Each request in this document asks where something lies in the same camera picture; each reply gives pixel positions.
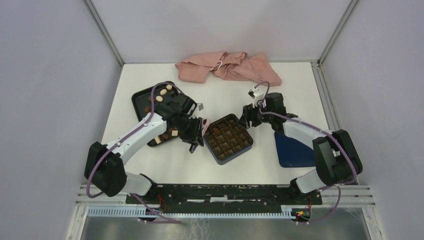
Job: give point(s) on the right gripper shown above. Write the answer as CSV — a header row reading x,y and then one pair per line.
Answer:
x,y
248,114

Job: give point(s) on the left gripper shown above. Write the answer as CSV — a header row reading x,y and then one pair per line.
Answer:
x,y
195,137

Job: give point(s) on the blue chocolate box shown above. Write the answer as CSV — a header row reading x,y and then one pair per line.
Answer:
x,y
226,139

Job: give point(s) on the pink silicone tongs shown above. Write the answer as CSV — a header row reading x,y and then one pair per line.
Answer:
x,y
205,125

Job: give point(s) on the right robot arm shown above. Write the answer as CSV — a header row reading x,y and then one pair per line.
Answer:
x,y
336,158

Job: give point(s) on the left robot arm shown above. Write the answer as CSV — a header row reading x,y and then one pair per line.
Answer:
x,y
105,164

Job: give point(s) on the white oval chocolate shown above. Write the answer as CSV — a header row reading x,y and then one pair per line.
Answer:
x,y
159,98

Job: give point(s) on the black chocolate tray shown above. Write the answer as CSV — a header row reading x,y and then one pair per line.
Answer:
x,y
142,101

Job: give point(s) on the pink cloth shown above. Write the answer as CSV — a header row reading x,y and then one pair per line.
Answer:
x,y
236,66

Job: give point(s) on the blue box lid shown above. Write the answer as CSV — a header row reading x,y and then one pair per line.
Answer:
x,y
292,153

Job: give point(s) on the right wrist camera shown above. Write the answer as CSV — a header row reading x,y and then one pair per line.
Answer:
x,y
256,94

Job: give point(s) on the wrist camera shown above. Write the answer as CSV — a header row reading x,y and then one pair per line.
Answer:
x,y
256,94
198,106

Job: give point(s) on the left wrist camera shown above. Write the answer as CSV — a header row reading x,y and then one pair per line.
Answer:
x,y
198,106

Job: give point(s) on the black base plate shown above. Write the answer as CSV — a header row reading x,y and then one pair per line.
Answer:
x,y
224,198

